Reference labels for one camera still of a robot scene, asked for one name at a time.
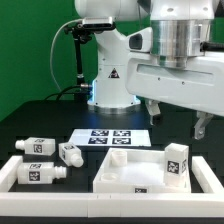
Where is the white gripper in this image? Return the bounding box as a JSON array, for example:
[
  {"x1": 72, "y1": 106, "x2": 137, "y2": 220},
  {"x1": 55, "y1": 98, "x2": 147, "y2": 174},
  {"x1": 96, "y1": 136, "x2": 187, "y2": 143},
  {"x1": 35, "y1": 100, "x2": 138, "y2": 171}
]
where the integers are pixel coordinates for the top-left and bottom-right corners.
[{"x1": 125, "y1": 20, "x2": 224, "y2": 140}]

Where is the black camera on stand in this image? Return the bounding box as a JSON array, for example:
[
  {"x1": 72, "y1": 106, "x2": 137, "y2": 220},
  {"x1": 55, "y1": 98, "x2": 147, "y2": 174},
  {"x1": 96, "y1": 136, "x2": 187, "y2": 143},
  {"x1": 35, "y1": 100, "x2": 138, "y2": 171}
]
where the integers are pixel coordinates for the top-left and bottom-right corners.
[{"x1": 64, "y1": 23, "x2": 92, "y2": 101}]

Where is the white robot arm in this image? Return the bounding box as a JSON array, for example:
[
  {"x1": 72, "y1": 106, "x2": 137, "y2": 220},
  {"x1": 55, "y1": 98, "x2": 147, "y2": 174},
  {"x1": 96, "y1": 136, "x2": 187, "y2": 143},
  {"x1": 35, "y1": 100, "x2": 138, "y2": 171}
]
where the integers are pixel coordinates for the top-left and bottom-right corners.
[{"x1": 74, "y1": 0, "x2": 224, "y2": 139}]

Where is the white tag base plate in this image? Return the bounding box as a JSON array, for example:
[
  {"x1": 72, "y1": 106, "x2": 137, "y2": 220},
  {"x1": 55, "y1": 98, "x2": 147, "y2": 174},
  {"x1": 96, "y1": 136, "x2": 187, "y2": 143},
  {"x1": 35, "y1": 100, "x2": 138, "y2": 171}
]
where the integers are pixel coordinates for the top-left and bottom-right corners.
[{"x1": 69, "y1": 129, "x2": 151, "y2": 147}]

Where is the white square tabletop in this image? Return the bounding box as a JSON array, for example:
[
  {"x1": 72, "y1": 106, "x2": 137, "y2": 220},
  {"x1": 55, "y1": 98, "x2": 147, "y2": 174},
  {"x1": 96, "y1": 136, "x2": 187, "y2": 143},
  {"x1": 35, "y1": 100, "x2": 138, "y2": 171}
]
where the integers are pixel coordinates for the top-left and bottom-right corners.
[{"x1": 93, "y1": 148, "x2": 191, "y2": 193}]

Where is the white U-shaped obstacle fence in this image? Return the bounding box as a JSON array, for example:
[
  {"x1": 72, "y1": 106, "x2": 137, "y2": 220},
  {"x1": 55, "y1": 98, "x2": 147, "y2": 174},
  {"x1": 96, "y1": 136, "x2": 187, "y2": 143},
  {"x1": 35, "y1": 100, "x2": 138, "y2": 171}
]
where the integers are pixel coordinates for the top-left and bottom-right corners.
[{"x1": 0, "y1": 156, "x2": 224, "y2": 218}]

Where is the grey camera cable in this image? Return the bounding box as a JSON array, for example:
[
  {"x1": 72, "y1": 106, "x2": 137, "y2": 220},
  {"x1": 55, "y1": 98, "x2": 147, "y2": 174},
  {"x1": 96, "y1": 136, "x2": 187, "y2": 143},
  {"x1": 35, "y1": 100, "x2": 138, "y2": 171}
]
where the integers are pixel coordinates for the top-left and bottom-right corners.
[{"x1": 49, "y1": 18, "x2": 84, "y2": 94}]

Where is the black table platform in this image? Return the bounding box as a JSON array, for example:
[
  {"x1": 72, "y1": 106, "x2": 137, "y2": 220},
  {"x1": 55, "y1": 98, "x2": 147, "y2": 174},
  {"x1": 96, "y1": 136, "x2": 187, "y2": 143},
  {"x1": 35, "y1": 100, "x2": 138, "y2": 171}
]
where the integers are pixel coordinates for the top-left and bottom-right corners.
[{"x1": 0, "y1": 100, "x2": 224, "y2": 224}]

